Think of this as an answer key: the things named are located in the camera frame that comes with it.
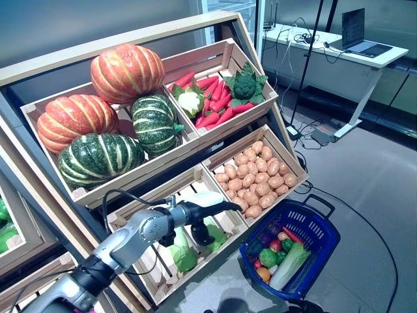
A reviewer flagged dark left robot hand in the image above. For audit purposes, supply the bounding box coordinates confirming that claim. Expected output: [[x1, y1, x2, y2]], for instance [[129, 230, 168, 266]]
[[180, 191, 244, 246]]

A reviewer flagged blue plastic shopping basket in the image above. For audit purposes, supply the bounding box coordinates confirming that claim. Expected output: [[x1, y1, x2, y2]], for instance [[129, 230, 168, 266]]
[[239, 199, 341, 301]]

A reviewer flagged green leafy lettuce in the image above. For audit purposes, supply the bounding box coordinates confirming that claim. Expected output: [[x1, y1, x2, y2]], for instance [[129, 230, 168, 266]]
[[204, 216, 228, 252]]

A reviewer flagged green napa cabbage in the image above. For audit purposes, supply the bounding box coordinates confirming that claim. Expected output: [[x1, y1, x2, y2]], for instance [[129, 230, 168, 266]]
[[169, 226, 199, 274]]

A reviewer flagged wooden cabbage crate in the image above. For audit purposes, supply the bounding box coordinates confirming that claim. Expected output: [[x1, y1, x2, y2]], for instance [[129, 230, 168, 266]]
[[107, 164, 250, 306]]

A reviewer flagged large green bell pepper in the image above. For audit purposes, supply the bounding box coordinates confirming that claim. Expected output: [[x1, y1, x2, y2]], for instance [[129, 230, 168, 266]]
[[259, 248, 287, 268]]

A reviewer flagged orange fruit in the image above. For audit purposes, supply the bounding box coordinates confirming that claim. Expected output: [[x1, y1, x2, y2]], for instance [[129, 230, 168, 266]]
[[255, 267, 272, 284]]

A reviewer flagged large wooden pumpkin crate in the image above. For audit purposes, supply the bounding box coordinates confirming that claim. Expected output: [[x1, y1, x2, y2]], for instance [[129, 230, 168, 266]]
[[20, 81, 201, 209]]

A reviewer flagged round green striped pumpkin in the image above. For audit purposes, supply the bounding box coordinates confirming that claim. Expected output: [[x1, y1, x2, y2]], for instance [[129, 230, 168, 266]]
[[131, 93, 186, 157]]

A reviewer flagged carrot with green top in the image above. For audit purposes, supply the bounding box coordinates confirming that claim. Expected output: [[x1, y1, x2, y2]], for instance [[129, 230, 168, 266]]
[[282, 226, 306, 245]]

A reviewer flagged long napa cabbage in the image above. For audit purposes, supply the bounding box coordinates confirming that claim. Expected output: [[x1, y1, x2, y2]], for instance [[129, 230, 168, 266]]
[[268, 243, 311, 291]]

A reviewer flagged white cauliflower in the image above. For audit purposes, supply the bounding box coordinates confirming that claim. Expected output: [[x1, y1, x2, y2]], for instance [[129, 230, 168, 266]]
[[171, 81, 205, 119]]

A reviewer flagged wooden potato crate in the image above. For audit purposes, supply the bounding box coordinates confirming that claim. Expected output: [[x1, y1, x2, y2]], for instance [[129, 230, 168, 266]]
[[200, 123, 309, 228]]

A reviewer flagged flat green striped pumpkin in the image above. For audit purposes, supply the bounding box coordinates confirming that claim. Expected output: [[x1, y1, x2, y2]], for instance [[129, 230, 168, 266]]
[[57, 132, 146, 190]]

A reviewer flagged green broccoli with leaves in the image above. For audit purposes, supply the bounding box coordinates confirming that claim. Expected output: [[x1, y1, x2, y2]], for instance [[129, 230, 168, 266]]
[[223, 61, 268, 107]]

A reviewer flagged black robot body part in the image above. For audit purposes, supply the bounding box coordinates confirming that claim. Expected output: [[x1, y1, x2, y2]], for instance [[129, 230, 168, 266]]
[[285, 299, 330, 313]]

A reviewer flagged grey power strip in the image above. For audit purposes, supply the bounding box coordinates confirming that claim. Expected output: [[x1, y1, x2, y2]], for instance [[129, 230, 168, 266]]
[[311, 125, 338, 144]]

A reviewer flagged wooden display shelf stand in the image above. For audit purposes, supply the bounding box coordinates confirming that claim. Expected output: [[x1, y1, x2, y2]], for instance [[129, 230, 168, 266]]
[[0, 9, 310, 313]]

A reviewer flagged large orange striped pumpkin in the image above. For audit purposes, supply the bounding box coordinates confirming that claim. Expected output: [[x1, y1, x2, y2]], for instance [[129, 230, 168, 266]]
[[90, 42, 166, 105]]

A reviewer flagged wooden carrot crate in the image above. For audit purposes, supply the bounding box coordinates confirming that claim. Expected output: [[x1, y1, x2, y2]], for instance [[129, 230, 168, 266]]
[[161, 37, 280, 147]]

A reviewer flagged low wooden crate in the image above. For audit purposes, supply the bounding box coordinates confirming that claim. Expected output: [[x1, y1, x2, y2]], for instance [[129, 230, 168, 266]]
[[0, 252, 78, 313]]

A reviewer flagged wooden green pepper crate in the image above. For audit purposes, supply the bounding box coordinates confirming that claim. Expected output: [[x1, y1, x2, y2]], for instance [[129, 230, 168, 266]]
[[0, 169, 45, 265]]

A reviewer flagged black tripod pole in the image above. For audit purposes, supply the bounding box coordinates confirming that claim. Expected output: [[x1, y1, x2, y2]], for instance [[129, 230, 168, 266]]
[[289, 0, 326, 128]]

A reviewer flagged black router with antennas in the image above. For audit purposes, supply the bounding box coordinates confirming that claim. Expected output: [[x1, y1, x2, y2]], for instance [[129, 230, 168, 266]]
[[263, 0, 278, 32]]

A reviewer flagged white office desk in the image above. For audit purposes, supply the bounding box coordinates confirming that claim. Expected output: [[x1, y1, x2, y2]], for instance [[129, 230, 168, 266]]
[[262, 22, 410, 138]]

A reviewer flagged open grey laptop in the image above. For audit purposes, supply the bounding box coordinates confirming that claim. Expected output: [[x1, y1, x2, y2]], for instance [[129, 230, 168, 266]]
[[328, 8, 394, 59]]

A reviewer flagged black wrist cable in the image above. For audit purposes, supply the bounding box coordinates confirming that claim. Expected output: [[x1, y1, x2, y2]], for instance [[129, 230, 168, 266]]
[[102, 190, 173, 235]]

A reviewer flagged black basket handle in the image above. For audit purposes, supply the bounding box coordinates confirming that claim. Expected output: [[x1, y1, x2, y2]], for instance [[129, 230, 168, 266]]
[[304, 194, 336, 218]]

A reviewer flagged white hanging cable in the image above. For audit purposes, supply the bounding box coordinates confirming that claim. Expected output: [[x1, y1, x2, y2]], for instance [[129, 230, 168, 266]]
[[276, 18, 314, 94]]

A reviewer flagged black floor cable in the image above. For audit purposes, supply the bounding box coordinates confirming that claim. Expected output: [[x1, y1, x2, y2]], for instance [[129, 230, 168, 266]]
[[293, 153, 400, 313]]

